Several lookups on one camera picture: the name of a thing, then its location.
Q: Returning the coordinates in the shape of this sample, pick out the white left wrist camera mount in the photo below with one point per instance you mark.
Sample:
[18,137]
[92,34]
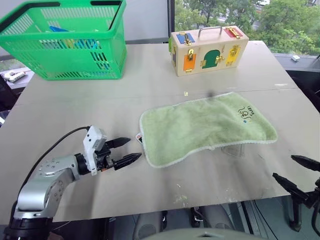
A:
[90,142]

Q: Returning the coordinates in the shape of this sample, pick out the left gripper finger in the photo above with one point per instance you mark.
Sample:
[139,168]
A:
[127,159]
[118,142]

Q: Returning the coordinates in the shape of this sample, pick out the blue flat package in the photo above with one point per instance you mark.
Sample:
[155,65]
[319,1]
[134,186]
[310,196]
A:
[58,29]

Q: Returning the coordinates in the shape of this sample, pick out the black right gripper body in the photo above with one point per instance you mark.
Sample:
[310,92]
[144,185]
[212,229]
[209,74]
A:
[311,198]

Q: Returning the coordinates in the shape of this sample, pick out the white power strip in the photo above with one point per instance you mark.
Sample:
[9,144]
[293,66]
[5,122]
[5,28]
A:
[13,76]

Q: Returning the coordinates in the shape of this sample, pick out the black chair backrest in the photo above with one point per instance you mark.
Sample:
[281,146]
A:
[6,95]

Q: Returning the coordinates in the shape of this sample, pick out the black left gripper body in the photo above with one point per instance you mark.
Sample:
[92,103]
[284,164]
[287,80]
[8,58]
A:
[103,160]

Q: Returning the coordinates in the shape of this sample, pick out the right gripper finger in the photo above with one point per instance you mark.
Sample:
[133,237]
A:
[286,184]
[308,163]

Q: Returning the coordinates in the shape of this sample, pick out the black bracket under table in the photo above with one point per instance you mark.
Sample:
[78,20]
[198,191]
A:
[164,221]
[196,217]

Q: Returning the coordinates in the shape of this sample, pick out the green plastic shopping basket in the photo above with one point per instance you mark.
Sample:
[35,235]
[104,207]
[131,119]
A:
[62,38]

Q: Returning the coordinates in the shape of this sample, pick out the wooden lock box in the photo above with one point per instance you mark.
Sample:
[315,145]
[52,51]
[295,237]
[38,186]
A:
[207,45]

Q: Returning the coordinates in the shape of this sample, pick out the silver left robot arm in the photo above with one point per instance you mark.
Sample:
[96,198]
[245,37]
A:
[37,190]

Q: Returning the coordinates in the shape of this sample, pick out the light green towel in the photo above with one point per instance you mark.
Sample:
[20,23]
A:
[200,125]

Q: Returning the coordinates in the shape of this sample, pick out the small white box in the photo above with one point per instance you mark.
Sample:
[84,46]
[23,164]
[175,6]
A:
[295,58]

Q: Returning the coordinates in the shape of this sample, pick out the dark window frame post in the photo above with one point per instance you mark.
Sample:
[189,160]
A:
[171,20]

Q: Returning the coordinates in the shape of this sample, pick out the blue yellow packets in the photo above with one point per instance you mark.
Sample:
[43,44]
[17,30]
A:
[80,44]

